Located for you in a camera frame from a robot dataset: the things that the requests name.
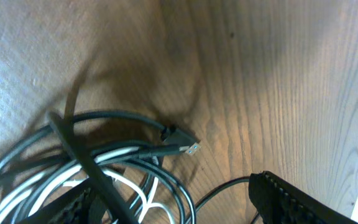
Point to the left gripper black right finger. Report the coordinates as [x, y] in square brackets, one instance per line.
[278, 201]

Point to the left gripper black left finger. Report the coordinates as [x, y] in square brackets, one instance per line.
[81, 204]

